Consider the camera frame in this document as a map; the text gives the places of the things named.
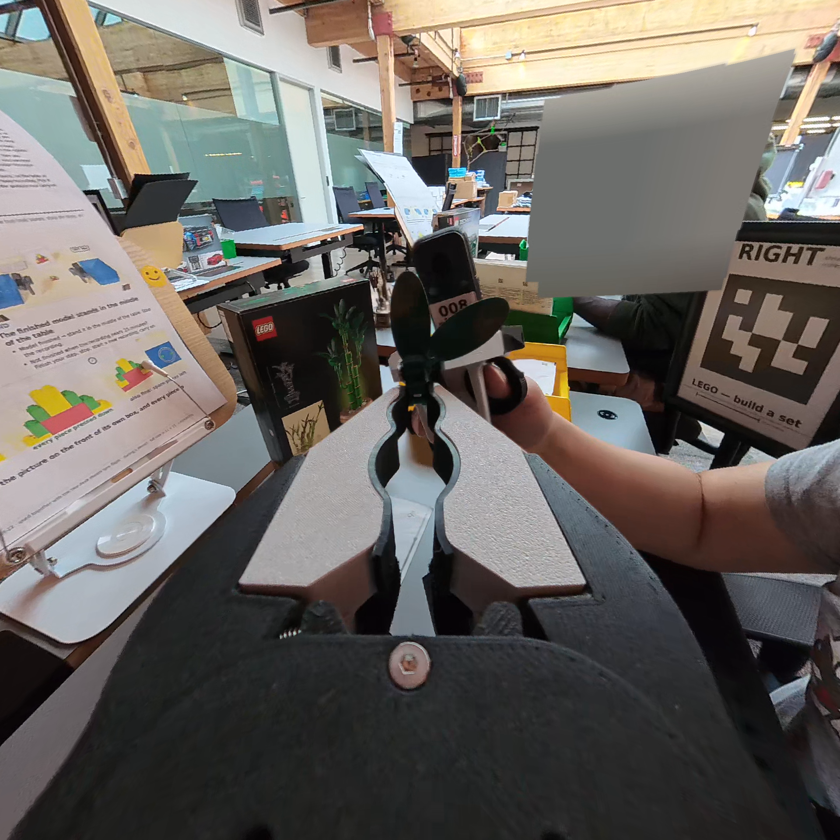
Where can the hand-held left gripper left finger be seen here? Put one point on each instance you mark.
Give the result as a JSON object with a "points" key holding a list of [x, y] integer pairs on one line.
{"points": [[315, 518]]}

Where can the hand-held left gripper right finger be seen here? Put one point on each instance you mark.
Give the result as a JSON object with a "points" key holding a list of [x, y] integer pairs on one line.
{"points": [[512, 518]]}

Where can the dark green lego leaf piece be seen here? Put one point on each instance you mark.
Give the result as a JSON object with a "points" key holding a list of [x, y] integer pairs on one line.
{"points": [[410, 321]]}

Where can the person's right forearm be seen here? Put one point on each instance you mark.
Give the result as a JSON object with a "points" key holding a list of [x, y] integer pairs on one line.
{"points": [[656, 505]]}

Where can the black lego bamboo box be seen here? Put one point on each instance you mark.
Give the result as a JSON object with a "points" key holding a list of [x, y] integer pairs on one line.
{"points": [[295, 367]]}

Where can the person's right hand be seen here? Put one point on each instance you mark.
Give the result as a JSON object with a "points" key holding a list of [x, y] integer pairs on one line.
{"points": [[531, 423]]}

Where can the pale cardboard box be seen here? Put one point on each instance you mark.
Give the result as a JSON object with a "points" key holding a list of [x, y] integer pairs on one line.
{"points": [[505, 282]]}

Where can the distant instruction sheet stand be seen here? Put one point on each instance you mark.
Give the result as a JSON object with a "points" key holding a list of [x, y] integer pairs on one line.
{"points": [[400, 190]]}

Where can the green plastic bin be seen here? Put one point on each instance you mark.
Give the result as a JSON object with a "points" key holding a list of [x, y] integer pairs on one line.
{"points": [[544, 325]]}

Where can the black office chair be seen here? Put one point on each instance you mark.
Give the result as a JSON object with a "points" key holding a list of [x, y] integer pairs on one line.
{"points": [[348, 210], [239, 213]]}

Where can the white stand base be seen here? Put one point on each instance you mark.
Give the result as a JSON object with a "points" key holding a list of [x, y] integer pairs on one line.
{"points": [[184, 512]]}

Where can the small white side table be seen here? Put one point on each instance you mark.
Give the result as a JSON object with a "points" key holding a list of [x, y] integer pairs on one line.
{"points": [[610, 420]]}

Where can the desk with wooden edge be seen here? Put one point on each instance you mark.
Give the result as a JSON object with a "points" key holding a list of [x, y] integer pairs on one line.
{"points": [[295, 233]]}

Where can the black perforated chair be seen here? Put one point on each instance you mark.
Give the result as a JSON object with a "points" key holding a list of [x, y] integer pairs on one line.
{"points": [[774, 610]]}

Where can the black stand panel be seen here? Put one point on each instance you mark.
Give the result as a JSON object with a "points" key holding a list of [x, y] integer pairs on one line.
{"points": [[157, 200]]}

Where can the printed instruction sheet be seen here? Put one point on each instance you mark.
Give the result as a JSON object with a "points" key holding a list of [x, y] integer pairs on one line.
{"points": [[79, 328]]}

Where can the framed tag sign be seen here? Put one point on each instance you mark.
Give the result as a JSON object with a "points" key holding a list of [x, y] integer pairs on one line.
{"points": [[774, 328]]}

